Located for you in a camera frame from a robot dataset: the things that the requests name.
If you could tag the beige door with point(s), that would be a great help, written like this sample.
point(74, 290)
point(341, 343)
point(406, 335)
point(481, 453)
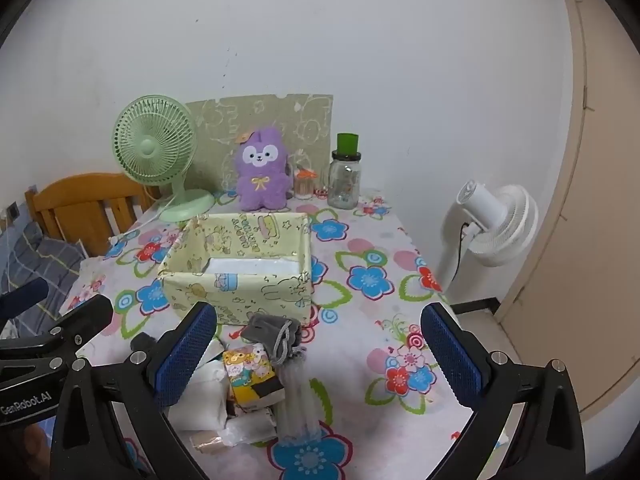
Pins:
point(590, 260)

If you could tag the white beige pack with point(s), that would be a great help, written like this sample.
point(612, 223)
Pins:
point(245, 430)

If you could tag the glass jar with green lid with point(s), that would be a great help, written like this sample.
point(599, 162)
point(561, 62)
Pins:
point(344, 185)

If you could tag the white standing fan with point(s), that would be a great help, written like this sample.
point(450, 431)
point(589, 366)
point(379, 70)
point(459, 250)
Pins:
point(500, 225)

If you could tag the purple plush toy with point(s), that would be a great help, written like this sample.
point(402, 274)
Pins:
point(260, 185)

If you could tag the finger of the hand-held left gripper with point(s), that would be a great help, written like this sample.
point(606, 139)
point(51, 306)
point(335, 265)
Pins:
point(25, 297)
point(90, 315)

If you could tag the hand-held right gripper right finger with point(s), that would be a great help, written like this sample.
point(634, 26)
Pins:
point(450, 355)

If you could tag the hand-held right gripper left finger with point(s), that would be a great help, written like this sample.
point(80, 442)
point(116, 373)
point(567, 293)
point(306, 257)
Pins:
point(185, 355)

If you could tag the grey plaid bedding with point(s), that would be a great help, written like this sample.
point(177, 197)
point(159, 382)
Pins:
point(45, 260)

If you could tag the green printed board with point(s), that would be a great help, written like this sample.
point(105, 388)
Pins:
point(300, 125)

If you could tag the yellow cartoon printed packet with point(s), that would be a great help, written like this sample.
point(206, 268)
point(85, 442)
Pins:
point(245, 370)

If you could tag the wall socket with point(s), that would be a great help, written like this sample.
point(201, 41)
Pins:
point(13, 211)

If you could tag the toothpick holder with orange lid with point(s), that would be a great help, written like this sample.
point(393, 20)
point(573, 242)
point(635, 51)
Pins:
point(304, 187)

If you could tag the yellow printed fabric storage box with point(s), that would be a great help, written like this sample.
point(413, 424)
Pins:
point(270, 295)

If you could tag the white tissue pack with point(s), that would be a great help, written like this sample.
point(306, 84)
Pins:
point(200, 405)

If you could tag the clear plastic bag pack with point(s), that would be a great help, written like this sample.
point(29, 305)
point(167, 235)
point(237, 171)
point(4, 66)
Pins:
point(297, 400)

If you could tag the green desk fan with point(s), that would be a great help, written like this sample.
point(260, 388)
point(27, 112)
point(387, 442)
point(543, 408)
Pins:
point(150, 147)

